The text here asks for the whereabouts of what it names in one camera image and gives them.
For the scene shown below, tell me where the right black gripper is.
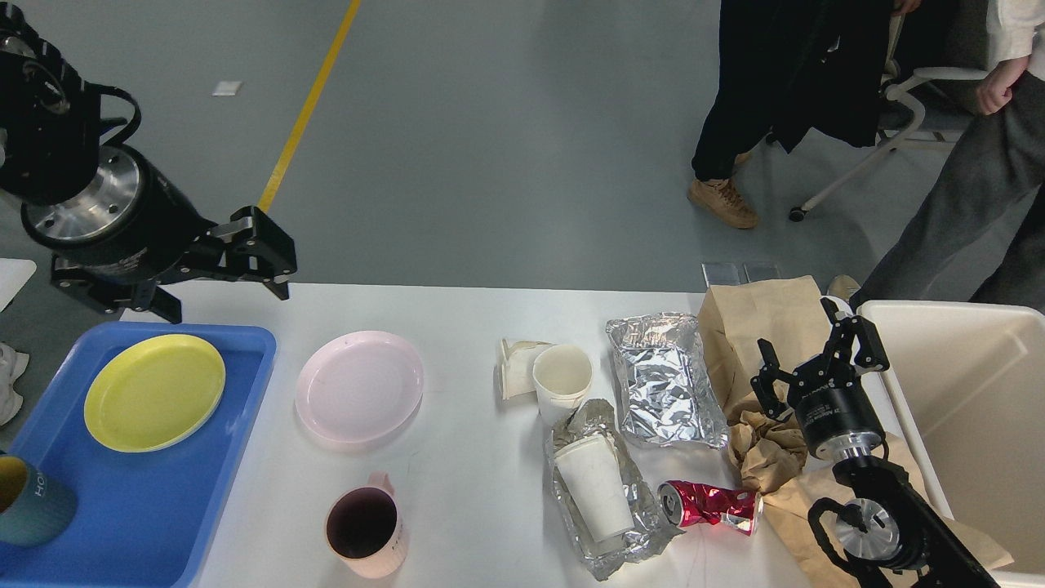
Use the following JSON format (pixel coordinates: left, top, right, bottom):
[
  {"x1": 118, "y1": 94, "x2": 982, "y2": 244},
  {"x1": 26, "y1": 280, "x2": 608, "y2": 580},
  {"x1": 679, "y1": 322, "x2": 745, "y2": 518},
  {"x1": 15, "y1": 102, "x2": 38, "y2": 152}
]
[{"x1": 751, "y1": 297, "x2": 891, "y2": 461}]

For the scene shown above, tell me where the yellow plate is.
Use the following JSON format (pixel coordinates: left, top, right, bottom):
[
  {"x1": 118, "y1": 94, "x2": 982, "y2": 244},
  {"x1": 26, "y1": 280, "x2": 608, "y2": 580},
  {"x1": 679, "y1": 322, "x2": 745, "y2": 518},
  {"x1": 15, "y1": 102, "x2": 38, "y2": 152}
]
[{"x1": 83, "y1": 334, "x2": 225, "y2": 453}]

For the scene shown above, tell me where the pink plate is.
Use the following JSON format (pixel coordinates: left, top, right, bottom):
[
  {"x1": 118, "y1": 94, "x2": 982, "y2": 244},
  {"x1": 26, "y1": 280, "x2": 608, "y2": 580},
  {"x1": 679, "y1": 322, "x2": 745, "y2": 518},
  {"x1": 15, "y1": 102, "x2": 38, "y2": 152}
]
[{"x1": 295, "y1": 331, "x2": 425, "y2": 444}]

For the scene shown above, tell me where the blue plastic tray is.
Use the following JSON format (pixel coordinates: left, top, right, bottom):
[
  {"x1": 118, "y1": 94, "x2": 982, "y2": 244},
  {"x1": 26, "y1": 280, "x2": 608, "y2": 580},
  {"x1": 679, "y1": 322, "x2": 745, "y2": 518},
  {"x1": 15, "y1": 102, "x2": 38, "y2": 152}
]
[{"x1": 1, "y1": 323, "x2": 277, "y2": 587}]

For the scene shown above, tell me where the teal mug yellow inside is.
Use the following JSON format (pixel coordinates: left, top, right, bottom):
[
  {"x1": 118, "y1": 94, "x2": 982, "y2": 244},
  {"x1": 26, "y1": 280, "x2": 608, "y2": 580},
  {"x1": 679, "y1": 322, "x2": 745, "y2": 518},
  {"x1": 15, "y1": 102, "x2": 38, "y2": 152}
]
[{"x1": 1, "y1": 454, "x2": 78, "y2": 548}]

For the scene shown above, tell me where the person in grey trousers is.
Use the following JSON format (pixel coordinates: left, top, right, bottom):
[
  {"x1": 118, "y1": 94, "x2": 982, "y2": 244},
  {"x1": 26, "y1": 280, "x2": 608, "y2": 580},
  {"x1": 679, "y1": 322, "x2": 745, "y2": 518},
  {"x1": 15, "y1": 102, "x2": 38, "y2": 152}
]
[{"x1": 828, "y1": 1, "x2": 1044, "y2": 310}]

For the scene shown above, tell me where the upright white paper cup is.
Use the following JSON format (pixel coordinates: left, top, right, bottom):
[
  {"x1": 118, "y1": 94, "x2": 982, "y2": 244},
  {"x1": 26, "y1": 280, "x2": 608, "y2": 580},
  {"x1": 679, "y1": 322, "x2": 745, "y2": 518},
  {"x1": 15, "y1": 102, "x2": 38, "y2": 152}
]
[{"x1": 532, "y1": 344, "x2": 594, "y2": 425}]

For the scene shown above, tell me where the large aluminium foil sheet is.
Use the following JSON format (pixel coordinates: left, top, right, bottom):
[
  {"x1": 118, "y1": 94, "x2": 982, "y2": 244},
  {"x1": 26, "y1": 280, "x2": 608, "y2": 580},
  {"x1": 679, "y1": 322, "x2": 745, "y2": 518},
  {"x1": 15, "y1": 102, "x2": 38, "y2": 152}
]
[{"x1": 606, "y1": 313, "x2": 729, "y2": 449}]

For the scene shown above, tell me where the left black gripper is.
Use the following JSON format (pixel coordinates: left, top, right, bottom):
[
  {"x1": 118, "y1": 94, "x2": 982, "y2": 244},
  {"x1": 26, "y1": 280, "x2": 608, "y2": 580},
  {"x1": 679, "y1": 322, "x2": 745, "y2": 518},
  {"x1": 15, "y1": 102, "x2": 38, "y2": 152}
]
[{"x1": 21, "y1": 146, "x2": 297, "y2": 323}]

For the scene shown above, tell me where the crushed red soda can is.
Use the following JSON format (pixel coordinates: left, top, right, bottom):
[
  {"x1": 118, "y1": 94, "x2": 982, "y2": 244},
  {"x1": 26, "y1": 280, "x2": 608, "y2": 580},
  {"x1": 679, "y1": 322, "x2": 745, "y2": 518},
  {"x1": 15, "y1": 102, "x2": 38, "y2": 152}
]
[{"x1": 658, "y1": 480, "x2": 763, "y2": 536}]

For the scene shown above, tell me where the person in black clothes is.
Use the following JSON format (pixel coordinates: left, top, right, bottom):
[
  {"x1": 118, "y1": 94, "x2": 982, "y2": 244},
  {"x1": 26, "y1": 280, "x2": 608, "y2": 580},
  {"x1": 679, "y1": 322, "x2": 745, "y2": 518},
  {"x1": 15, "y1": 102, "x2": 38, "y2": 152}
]
[{"x1": 689, "y1": 1, "x2": 918, "y2": 229}]

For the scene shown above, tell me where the pink ribbed mug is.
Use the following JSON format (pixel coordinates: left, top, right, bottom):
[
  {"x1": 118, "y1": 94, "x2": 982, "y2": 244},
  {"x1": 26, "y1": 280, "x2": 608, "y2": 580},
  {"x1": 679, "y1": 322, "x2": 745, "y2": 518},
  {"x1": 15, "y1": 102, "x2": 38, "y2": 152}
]
[{"x1": 325, "y1": 471, "x2": 408, "y2": 578}]

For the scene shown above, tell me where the lying white paper cup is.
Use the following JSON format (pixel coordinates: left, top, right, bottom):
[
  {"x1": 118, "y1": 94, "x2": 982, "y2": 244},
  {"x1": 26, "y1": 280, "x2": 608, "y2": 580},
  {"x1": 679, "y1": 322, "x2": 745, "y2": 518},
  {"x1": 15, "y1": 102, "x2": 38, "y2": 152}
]
[{"x1": 554, "y1": 433, "x2": 634, "y2": 542}]

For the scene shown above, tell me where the white table corner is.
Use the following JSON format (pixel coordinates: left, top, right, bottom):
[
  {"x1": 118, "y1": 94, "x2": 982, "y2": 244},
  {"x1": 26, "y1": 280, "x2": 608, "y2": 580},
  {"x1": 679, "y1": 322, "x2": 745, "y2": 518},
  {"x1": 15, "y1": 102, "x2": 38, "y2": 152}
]
[{"x1": 0, "y1": 258, "x2": 37, "y2": 311}]

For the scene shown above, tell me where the crumpled foil under cup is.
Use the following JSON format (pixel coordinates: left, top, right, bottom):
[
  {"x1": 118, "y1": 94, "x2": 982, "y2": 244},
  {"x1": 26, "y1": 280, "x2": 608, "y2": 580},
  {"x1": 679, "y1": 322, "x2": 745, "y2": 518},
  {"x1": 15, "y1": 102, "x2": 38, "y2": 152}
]
[{"x1": 545, "y1": 399, "x2": 680, "y2": 581}]

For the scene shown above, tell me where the crushed white paper cup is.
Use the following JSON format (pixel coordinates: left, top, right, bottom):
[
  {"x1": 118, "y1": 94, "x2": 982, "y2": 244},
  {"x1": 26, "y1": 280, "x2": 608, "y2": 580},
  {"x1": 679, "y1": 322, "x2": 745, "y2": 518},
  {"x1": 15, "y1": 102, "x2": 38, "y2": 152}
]
[{"x1": 500, "y1": 339, "x2": 554, "y2": 399}]

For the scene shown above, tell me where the crumpled brown paper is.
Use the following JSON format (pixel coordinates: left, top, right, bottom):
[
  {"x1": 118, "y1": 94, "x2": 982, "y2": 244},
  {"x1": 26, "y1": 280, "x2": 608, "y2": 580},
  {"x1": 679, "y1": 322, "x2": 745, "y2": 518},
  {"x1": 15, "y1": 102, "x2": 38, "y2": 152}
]
[{"x1": 727, "y1": 411, "x2": 807, "y2": 494}]

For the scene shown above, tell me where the white office chair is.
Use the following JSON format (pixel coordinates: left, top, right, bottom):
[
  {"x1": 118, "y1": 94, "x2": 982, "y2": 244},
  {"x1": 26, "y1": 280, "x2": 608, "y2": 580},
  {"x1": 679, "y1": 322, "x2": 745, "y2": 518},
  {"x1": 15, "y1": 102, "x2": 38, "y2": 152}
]
[{"x1": 788, "y1": 1, "x2": 988, "y2": 222}]

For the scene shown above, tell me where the person in light jeans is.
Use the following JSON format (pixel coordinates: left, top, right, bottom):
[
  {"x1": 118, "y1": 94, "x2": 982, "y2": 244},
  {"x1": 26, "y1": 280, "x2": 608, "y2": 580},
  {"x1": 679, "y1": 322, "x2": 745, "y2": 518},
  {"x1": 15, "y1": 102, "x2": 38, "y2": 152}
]
[{"x1": 1, "y1": 342, "x2": 30, "y2": 425}]

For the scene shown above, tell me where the beige plastic bin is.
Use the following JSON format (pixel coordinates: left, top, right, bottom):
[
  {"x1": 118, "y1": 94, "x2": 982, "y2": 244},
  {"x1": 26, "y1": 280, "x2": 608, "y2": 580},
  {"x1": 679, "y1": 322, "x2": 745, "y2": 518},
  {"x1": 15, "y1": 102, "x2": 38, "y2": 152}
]
[{"x1": 860, "y1": 301, "x2": 1044, "y2": 587}]

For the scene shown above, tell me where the brown paper bag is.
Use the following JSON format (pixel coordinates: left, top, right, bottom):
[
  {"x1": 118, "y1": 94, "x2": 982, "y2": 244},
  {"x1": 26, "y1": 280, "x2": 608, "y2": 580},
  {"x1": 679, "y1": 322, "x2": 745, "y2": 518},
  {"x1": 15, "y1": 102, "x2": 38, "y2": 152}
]
[{"x1": 698, "y1": 278, "x2": 1009, "y2": 587}]

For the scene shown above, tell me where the metal floor plate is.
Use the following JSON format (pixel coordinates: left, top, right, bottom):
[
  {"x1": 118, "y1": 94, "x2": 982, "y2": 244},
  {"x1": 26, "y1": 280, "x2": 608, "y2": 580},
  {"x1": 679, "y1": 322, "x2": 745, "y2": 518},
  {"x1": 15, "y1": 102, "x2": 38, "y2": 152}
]
[{"x1": 701, "y1": 263, "x2": 781, "y2": 287}]

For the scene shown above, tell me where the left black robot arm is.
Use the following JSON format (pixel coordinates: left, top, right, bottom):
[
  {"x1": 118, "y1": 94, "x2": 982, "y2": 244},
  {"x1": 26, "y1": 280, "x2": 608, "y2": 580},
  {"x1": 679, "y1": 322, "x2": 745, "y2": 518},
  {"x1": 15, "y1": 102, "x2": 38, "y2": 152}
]
[{"x1": 1, "y1": 2, "x2": 297, "y2": 323}]

